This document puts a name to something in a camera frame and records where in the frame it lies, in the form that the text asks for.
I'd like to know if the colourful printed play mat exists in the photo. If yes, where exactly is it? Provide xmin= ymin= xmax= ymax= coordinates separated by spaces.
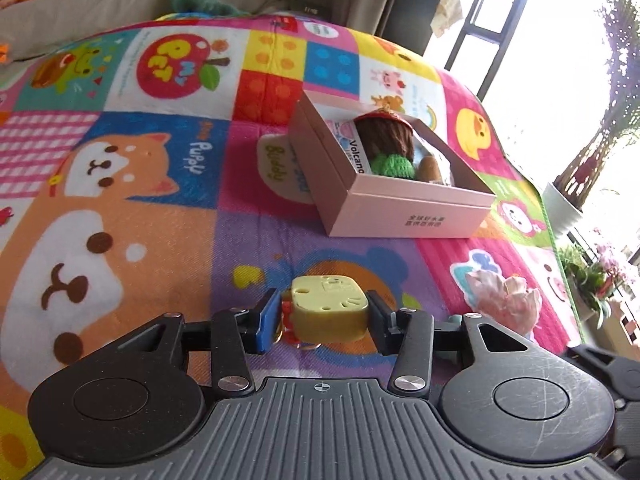
xmin=0 ymin=10 xmax=591 ymax=480

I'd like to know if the crochet doll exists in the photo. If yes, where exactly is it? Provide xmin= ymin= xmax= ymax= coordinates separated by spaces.
xmin=354 ymin=111 xmax=417 ymax=179

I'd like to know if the bread packet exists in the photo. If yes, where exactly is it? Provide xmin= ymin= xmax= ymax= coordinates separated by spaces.
xmin=415 ymin=152 xmax=454 ymax=184

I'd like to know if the green cloth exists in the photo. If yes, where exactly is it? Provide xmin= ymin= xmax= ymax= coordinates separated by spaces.
xmin=172 ymin=0 xmax=252 ymax=19

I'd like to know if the hanging pale cloth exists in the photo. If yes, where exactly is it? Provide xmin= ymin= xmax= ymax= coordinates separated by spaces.
xmin=432 ymin=0 xmax=464 ymax=39

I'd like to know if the pink cardboard box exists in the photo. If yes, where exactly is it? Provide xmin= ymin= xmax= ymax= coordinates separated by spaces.
xmin=290 ymin=91 xmax=497 ymax=239

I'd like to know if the black window frame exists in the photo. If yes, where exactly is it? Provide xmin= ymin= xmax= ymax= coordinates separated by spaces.
xmin=444 ymin=0 xmax=537 ymax=102

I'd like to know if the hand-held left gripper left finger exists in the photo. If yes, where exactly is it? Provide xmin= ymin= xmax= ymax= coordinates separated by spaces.
xmin=116 ymin=288 xmax=282 ymax=397

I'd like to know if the pink printed packet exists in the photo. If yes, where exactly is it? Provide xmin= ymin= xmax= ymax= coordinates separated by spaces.
xmin=331 ymin=119 xmax=374 ymax=176

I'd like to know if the pink flowering potted plant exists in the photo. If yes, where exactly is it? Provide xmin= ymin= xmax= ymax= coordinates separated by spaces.
xmin=557 ymin=229 xmax=640 ymax=322

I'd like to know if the yellow toy keychain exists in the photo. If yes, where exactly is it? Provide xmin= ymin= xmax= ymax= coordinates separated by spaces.
xmin=279 ymin=274 xmax=371 ymax=348

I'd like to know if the pink white cloth bundle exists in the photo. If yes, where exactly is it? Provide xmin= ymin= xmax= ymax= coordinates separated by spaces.
xmin=464 ymin=268 xmax=544 ymax=337

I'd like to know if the tall plant in white pot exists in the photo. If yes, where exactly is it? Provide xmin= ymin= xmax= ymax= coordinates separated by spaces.
xmin=542 ymin=0 xmax=640 ymax=237

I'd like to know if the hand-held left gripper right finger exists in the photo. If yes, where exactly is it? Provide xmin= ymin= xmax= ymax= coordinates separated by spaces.
xmin=367 ymin=289 xmax=539 ymax=396

